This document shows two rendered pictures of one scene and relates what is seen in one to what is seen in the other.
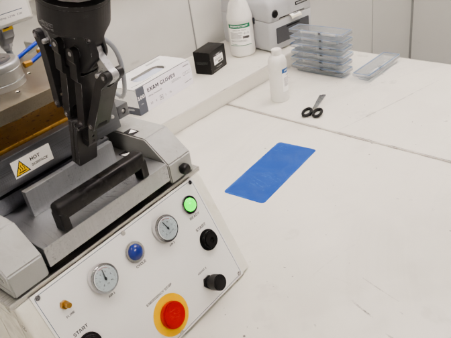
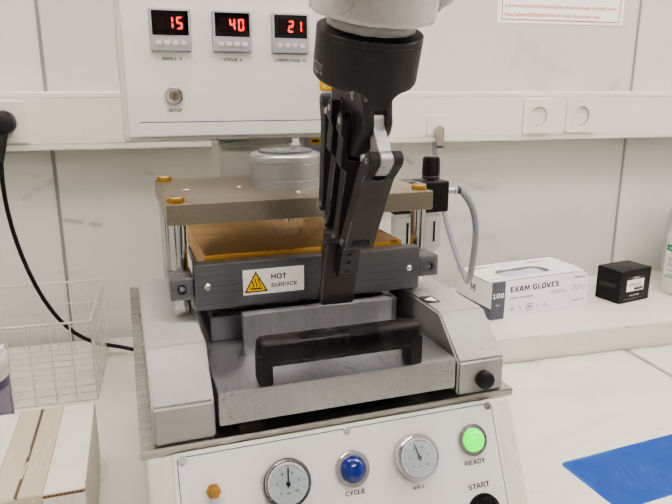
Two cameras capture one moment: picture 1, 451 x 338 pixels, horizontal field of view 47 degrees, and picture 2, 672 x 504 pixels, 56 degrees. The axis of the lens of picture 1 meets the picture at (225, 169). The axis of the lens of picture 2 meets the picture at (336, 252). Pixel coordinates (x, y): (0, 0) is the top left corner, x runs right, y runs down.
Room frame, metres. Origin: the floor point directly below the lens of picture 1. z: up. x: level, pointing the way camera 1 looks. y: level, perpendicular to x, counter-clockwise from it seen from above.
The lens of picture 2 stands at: (0.14, -0.07, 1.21)
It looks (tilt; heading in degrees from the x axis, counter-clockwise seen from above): 14 degrees down; 28
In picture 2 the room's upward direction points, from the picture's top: straight up
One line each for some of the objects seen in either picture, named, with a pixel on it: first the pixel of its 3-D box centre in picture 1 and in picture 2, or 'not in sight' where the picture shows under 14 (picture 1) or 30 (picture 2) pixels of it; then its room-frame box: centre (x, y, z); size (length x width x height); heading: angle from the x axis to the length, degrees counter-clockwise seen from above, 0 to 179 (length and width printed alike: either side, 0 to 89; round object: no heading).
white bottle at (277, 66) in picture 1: (278, 74); not in sight; (1.31, -0.18, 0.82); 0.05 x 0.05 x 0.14
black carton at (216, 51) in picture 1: (210, 58); (623, 281); (1.51, -0.01, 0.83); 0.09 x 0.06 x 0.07; 145
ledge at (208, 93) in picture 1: (207, 78); (610, 307); (1.50, 0.01, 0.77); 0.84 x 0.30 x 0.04; 133
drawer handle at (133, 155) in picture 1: (102, 188); (340, 349); (0.59, 0.17, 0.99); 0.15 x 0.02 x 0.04; 137
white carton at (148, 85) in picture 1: (150, 83); (521, 286); (1.37, 0.17, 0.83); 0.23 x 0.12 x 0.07; 140
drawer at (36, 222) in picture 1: (47, 175); (299, 317); (0.68, 0.27, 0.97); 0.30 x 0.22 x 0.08; 47
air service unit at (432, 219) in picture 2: not in sight; (415, 209); (0.97, 0.25, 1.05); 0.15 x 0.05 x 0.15; 137
